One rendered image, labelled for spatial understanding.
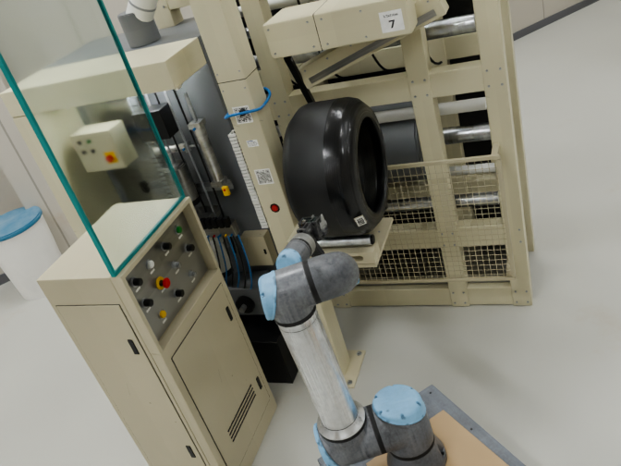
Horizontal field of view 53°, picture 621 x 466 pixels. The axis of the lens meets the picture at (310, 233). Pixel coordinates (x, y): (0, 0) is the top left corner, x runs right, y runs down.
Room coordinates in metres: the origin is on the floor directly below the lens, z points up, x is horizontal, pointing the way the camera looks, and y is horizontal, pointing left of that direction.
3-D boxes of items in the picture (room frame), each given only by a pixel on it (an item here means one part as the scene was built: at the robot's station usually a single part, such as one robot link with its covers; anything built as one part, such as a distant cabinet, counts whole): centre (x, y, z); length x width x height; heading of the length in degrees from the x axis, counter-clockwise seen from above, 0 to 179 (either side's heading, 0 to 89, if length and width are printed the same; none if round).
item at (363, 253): (2.34, -0.09, 0.84); 0.36 x 0.09 x 0.06; 63
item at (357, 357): (2.56, 0.09, 0.01); 0.27 x 0.27 x 0.02; 63
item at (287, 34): (2.67, -0.39, 1.71); 0.61 x 0.25 x 0.15; 63
